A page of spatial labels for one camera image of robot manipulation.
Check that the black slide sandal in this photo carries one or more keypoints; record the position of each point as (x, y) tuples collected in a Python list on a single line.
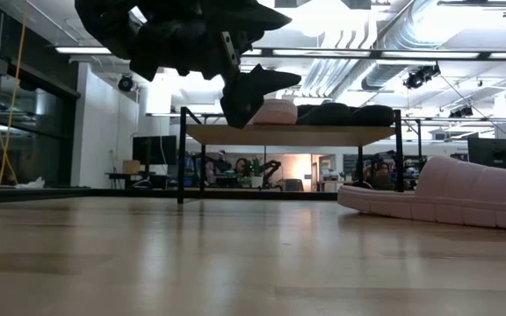
[(327, 115), (373, 116)]

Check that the black aluminium table frame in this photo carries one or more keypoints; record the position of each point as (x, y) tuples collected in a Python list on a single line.
[(103, 192)]

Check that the plant in white pot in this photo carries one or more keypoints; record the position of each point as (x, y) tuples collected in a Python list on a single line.
[(255, 175)]

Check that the cardboard box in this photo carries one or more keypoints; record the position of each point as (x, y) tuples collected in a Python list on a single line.
[(131, 167)]

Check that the silver ventilation duct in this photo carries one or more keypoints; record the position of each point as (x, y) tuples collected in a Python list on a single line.
[(389, 52)]

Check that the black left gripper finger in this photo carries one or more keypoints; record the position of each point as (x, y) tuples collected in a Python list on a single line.
[(248, 15), (246, 96)]

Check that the black background robot arm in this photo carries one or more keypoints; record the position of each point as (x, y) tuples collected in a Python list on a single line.
[(271, 169)]

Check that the person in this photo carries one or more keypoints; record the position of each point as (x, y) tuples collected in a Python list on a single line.
[(222, 162), (241, 167), (380, 175)]

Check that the pink slide sandal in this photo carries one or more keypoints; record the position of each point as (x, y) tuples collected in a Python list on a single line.
[(455, 193), (277, 113)]

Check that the black ceiling spotlight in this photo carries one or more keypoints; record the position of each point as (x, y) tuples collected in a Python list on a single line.
[(125, 83), (420, 76), (460, 112)]

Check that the black monitor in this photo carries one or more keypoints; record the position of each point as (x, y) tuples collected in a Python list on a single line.
[(154, 150), (494, 153)]

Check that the white cloth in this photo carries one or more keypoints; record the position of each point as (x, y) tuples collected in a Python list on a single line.
[(31, 183)]

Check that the overhead light bar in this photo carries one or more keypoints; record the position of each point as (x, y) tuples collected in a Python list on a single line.
[(411, 54)]

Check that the wooden shelf with black frame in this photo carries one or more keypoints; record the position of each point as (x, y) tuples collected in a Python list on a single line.
[(288, 135)]

